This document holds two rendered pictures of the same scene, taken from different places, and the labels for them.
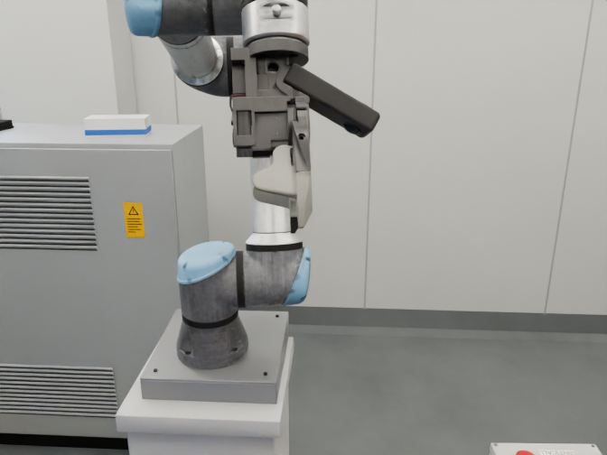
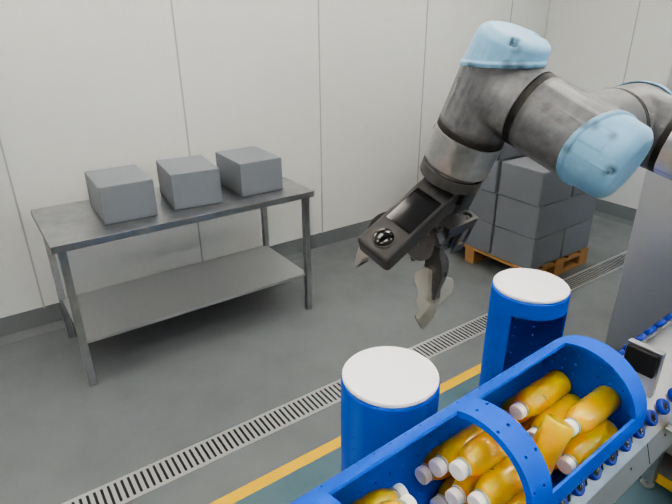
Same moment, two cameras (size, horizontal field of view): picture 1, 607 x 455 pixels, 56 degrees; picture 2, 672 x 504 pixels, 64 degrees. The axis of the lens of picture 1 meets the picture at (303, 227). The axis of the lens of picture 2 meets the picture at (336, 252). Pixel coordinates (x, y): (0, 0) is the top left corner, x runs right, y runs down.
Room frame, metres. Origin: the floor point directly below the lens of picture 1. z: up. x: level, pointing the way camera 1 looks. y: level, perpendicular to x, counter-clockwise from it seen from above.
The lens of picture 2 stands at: (1.04, -0.44, 1.98)
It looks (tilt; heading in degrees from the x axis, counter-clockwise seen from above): 24 degrees down; 142
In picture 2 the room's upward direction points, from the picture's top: straight up
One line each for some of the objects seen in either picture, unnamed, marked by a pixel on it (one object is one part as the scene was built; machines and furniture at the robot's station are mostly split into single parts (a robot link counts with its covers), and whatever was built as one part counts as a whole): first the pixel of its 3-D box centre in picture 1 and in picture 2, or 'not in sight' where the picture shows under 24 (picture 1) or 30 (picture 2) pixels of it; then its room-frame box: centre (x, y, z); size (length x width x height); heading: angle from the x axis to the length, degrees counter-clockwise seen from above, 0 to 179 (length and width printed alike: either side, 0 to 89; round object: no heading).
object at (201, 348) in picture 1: (211, 328); not in sight; (1.06, 0.19, 1.25); 0.15 x 0.15 x 0.10
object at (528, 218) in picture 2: not in sight; (507, 187); (-1.49, 3.46, 0.59); 1.20 x 0.80 x 1.19; 176
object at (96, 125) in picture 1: (118, 125); not in sight; (2.35, 0.76, 1.48); 0.24 x 0.12 x 0.08; 94
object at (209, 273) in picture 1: (210, 278); not in sight; (1.05, 0.19, 1.37); 0.13 x 0.12 x 0.14; 95
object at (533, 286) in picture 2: not in sight; (530, 285); (0.09, 1.26, 1.03); 0.28 x 0.28 x 0.01
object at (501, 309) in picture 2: not in sight; (515, 379); (0.09, 1.26, 0.59); 0.28 x 0.28 x 0.88
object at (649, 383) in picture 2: not in sight; (639, 368); (0.58, 1.08, 1.00); 0.10 x 0.04 x 0.15; 179
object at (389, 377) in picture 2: not in sight; (390, 374); (0.15, 0.46, 1.03); 0.28 x 0.28 x 0.01
